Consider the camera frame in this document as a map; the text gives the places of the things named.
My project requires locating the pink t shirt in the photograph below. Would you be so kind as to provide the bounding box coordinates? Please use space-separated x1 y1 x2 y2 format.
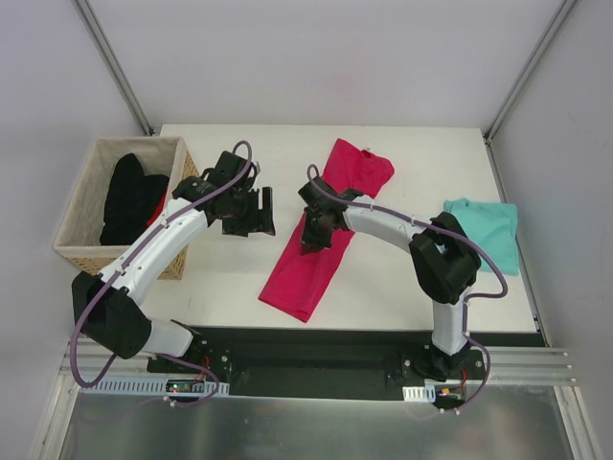
259 139 395 323

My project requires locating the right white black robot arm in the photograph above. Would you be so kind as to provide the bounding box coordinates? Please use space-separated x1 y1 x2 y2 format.
298 177 481 381

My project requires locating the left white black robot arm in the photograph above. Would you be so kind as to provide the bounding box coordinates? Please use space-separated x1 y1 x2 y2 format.
72 150 275 373

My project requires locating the red garment in basket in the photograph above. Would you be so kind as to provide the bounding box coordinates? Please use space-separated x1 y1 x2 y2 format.
145 190 167 228

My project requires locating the black garment in basket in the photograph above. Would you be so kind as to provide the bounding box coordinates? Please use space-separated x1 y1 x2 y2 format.
100 153 170 246

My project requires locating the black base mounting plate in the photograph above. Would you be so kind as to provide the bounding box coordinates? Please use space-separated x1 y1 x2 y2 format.
147 328 495 399

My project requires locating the wicker basket with liner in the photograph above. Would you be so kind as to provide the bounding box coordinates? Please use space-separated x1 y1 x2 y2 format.
54 136 198 275

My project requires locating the teal folded t shirt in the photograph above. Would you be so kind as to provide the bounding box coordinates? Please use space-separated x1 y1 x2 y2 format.
443 198 519 276

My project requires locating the right white cable duct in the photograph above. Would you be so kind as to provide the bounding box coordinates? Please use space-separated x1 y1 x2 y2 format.
402 384 437 403

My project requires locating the white cable duct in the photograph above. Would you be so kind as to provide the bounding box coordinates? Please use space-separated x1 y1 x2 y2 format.
402 384 437 403
84 377 230 398

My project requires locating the aluminium frame rail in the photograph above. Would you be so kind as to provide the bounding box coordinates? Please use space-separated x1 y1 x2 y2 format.
78 338 579 386

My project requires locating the left white cable duct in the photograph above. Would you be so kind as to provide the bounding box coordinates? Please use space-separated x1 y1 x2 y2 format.
84 377 230 398

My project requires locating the left aluminium corner post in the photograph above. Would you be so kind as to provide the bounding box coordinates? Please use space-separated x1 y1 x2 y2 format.
71 0 155 136

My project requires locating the aluminium corner post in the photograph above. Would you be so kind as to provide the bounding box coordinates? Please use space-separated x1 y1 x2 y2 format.
483 0 580 146
71 0 155 136

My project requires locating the right aluminium corner post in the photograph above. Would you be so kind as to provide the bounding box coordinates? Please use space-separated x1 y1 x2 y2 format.
483 0 580 146

